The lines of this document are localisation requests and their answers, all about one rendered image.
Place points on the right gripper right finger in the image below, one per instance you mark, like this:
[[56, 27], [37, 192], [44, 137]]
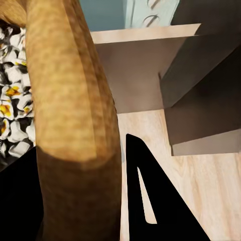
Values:
[[175, 221]]

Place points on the popcorn bag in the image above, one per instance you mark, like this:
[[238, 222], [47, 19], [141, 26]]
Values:
[[78, 141]]

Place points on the fridge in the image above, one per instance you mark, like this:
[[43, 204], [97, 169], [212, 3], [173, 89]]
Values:
[[207, 119]]

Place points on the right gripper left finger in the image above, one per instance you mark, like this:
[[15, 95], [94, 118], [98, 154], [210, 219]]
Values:
[[21, 201]]

